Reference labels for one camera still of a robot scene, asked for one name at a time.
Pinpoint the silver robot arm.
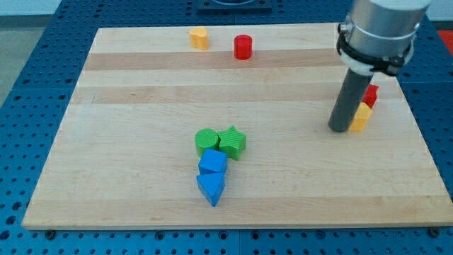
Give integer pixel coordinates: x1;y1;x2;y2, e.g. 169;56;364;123
337;0;431;77

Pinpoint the yellow heart block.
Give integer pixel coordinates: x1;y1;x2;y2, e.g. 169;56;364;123
189;26;210;50

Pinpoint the green star block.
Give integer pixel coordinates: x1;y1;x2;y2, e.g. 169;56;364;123
217;126;246;161

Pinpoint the green cylinder block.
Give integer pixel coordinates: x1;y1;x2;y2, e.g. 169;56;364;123
195;128;220;157

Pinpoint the blue cube block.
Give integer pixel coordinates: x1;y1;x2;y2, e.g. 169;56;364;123
198;149;227;174

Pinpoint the blue triangle block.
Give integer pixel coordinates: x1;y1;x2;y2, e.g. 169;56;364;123
196;173;225;207

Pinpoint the red cylinder block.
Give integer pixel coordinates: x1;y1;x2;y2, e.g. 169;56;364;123
234;34;253;60

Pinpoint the wooden board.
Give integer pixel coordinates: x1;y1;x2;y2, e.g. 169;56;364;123
22;23;452;230

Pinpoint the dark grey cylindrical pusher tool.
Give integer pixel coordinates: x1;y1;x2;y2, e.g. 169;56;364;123
328;69;373;132

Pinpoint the yellow hexagon block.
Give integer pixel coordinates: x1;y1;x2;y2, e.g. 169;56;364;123
349;102;372;132

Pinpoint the red star block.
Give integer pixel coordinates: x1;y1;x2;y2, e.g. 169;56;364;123
362;84;379;109

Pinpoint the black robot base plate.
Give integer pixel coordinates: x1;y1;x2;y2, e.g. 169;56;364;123
194;0;272;13

